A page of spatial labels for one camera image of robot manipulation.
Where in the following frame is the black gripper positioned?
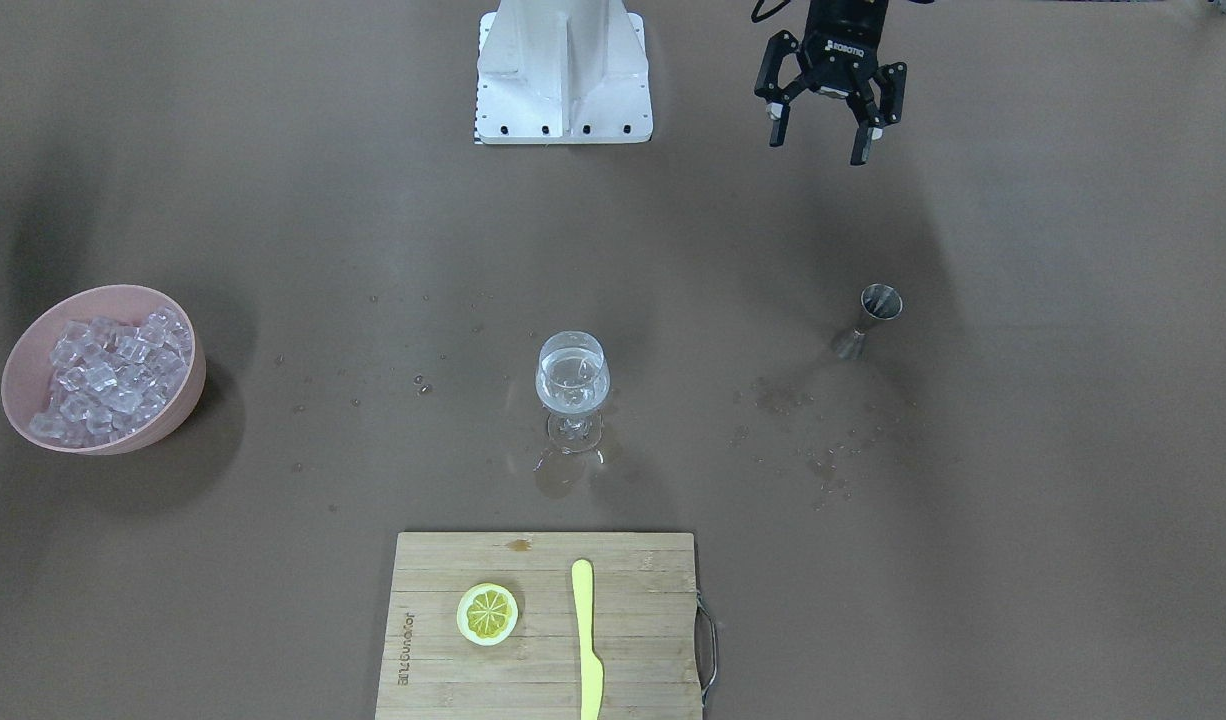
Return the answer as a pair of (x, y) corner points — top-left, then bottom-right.
(754, 1), (907, 167)

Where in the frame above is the steel double jigger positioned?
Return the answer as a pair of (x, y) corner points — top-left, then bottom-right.
(831, 283), (904, 361)

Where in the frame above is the clear wine glass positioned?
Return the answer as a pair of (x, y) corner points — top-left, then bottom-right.
(535, 331), (611, 454)

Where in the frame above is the clear ice cubes pile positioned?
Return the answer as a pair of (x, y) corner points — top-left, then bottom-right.
(27, 305), (194, 448)

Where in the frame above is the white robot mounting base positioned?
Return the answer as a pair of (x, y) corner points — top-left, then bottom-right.
(473, 1), (653, 146)

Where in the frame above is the bamboo cutting board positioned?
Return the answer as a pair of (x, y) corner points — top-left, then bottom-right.
(374, 530), (714, 719)

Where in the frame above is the yellow lemon slice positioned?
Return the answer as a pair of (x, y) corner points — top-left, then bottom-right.
(456, 583), (520, 646)

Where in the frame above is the yellow plastic knife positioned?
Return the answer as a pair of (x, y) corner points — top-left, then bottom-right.
(571, 559), (604, 720)

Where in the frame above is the pink plastic bowl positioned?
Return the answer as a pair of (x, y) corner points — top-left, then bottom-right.
(1, 285), (207, 456)

